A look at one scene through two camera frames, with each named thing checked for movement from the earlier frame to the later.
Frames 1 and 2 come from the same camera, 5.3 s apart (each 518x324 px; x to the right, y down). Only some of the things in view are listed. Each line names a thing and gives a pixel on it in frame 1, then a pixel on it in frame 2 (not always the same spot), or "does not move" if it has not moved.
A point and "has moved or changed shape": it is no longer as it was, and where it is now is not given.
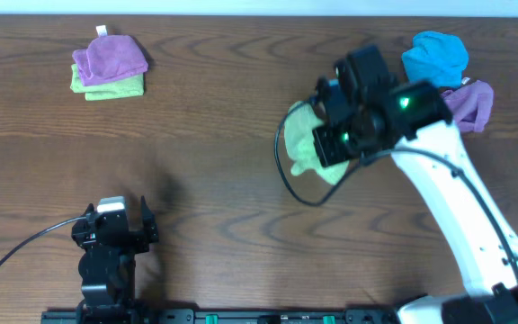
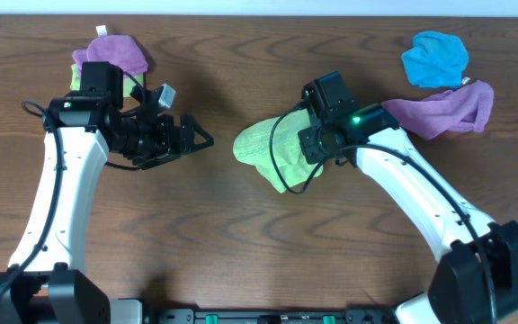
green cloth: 304,154 has moved or changed shape
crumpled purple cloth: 471,105 does not move
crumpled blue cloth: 436,58 does not move
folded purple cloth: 109,58 does not move
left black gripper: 118,238 → 172,141
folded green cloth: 120,89 does not move
